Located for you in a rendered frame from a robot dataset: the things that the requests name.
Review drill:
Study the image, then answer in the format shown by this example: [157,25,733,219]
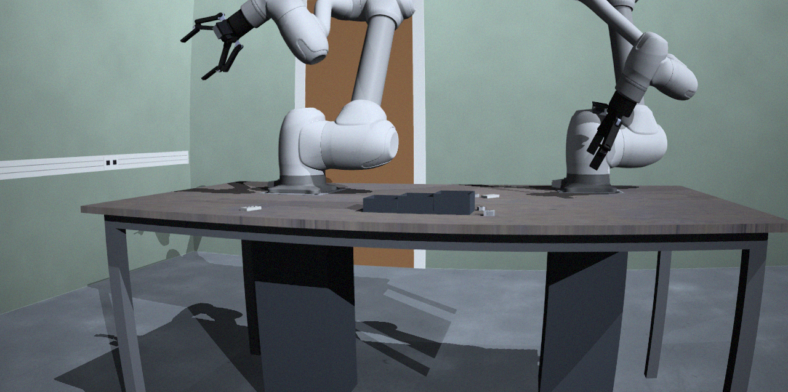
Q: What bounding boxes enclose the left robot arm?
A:
[552,0,698,192]

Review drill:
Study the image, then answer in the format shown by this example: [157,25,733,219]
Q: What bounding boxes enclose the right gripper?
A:
[180,9,254,80]

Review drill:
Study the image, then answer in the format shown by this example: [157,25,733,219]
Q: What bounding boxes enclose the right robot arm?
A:
[241,0,416,194]

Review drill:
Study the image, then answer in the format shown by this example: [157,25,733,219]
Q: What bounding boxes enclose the dark grey three-compartment bin rack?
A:
[363,190,475,215]

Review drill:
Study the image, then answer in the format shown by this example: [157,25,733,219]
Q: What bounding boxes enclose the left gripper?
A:
[587,91,637,170]

